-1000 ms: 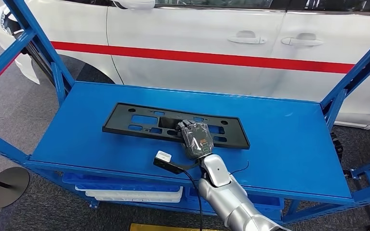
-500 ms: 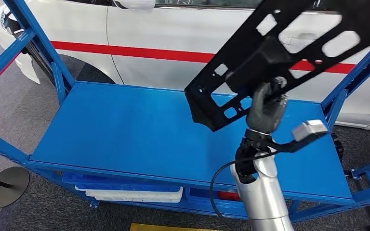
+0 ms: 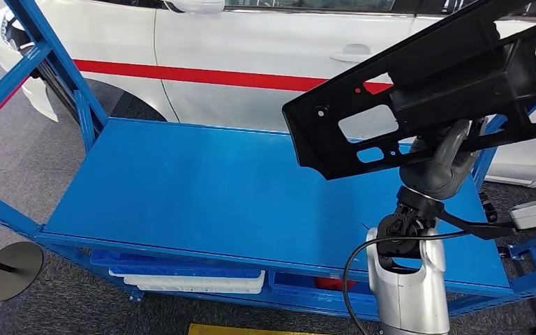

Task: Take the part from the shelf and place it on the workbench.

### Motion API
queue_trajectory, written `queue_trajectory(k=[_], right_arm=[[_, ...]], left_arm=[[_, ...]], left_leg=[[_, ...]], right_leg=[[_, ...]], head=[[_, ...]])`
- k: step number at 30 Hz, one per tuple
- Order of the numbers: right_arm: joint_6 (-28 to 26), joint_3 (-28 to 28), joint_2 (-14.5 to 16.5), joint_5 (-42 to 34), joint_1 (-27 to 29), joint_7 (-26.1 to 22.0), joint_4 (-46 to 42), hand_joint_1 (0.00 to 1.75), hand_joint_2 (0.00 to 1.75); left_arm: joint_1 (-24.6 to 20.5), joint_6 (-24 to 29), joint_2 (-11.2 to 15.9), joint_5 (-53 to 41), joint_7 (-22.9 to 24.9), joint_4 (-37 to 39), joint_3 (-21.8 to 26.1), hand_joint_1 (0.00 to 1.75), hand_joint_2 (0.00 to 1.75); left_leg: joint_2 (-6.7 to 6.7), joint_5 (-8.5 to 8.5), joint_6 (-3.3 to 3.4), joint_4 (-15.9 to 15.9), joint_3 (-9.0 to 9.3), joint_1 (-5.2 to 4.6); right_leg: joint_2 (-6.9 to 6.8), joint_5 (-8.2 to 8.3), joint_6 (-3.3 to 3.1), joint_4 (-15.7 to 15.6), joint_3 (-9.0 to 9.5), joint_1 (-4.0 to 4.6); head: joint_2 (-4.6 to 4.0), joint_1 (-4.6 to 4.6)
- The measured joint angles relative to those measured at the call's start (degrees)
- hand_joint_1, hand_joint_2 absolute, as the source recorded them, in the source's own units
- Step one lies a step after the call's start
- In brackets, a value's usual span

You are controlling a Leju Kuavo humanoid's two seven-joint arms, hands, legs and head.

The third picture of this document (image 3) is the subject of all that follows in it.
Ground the white car door handle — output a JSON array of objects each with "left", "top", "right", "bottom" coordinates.
[{"left": 329, "top": 43, "right": 373, "bottom": 64}]

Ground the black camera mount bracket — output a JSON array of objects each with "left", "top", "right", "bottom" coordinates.
[{"left": 436, "top": 209, "right": 519, "bottom": 241}]

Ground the black ribbed plastic object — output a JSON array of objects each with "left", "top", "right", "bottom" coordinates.
[{"left": 479, "top": 191, "right": 499, "bottom": 224}]

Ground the black stanchion with round base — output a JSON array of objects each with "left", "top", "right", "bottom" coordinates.
[{"left": 0, "top": 241, "right": 45, "bottom": 304}]

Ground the white plastic bin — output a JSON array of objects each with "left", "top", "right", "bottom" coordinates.
[{"left": 108, "top": 269, "right": 267, "bottom": 295}]

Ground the black plastic plate bracket part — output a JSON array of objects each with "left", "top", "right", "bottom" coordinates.
[{"left": 281, "top": 0, "right": 536, "bottom": 181}]

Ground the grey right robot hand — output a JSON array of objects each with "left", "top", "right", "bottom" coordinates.
[{"left": 398, "top": 117, "right": 487, "bottom": 200}]

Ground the white car with red stripe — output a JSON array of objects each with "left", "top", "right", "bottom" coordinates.
[{"left": 0, "top": 0, "right": 536, "bottom": 190}]

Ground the red object in bin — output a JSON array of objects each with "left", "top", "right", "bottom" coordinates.
[{"left": 314, "top": 277, "right": 357, "bottom": 292}]

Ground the blue plastic bin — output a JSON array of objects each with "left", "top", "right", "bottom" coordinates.
[{"left": 267, "top": 271, "right": 380, "bottom": 321}]

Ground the white car side mirror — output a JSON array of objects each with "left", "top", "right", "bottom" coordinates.
[{"left": 159, "top": 0, "right": 226, "bottom": 15}]

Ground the blue metal shelf rack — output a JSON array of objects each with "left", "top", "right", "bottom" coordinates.
[{"left": 0, "top": 0, "right": 536, "bottom": 335}]

